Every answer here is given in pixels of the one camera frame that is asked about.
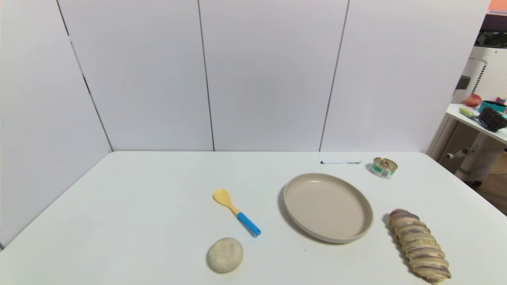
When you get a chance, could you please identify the small gold-lid tin can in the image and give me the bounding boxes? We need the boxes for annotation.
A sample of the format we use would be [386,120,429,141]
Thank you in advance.
[371,157,398,179]

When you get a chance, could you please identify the beige round plate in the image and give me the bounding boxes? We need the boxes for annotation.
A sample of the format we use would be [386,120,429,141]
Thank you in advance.
[283,173,374,244]

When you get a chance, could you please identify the round pale bread bun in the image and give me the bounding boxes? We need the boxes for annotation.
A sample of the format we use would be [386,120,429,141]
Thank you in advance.
[206,237,244,274]

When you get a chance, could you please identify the long twisted striped bread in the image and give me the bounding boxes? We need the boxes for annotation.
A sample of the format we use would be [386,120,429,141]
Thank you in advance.
[388,209,452,285]

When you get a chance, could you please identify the white side table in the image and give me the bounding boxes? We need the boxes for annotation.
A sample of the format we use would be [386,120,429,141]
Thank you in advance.
[446,104,507,186]

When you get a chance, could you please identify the black brush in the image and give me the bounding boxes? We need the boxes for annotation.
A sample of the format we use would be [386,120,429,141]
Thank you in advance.
[478,107,507,132]

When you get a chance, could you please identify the teal bowl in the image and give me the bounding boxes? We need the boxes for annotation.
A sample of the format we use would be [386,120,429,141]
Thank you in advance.
[478,100,507,114]

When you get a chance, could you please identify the white pegboard stand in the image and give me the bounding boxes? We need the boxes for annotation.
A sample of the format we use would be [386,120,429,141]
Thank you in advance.
[453,46,507,105]

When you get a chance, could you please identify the yellow spoon with blue handle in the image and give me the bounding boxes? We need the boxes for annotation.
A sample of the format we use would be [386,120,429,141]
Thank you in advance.
[213,188,262,237]

